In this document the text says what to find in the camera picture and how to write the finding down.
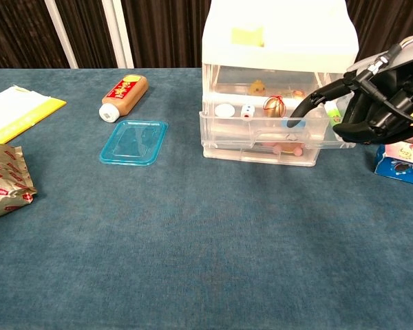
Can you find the clear drawer holding pink toy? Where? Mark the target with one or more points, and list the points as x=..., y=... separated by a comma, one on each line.
x=227, y=157

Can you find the blue clear container lid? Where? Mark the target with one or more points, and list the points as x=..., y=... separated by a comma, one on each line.
x=134, y=142

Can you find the yellow sticky note pad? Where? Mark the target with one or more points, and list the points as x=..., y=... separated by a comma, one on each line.
x=246, y=34

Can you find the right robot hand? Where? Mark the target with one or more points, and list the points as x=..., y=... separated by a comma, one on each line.
x=392, y=103

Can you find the gold foil snack bag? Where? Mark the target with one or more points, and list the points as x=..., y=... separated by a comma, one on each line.
x=5, y=182

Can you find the small orange pink trinket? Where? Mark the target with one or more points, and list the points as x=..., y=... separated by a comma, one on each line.
x=298, y=93

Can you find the blue velvet tablecloth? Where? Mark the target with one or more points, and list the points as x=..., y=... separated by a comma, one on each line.
x=192, y=240

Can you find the brown sauce bottle red label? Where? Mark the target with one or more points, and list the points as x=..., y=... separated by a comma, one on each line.
x=124, y=93

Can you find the white plastic drawer unit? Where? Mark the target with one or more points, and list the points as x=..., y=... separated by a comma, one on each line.
x=296, y=34

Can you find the small yellow duck toy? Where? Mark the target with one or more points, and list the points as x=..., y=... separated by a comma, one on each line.
x=258, y=87

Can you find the pink orange small toy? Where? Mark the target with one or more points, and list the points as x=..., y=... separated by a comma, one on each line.
x=288, y=148

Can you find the clear drawer holding trinkets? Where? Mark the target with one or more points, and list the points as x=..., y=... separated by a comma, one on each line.
x=227, y=132

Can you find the gold egg ornament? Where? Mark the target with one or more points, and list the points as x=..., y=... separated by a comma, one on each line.
x=273, y=107

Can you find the blue pink cookie box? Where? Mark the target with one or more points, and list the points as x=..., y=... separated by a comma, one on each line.
x=404, y=161

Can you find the white frame post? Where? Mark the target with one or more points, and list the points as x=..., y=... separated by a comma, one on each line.
x=118, y=34
x=62, y=34

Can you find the dark pleated curtain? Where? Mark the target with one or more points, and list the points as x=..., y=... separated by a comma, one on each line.
x=172, y=34

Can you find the white round disc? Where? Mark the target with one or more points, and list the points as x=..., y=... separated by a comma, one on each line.
x=224, y=110

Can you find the white yellow paper packet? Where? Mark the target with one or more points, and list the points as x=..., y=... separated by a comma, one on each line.
x=17, y=113

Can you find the green lip balm tube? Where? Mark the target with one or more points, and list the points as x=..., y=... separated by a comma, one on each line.
x=332, y=116

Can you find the white die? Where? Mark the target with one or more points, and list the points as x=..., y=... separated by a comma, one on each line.
x=247, y=111

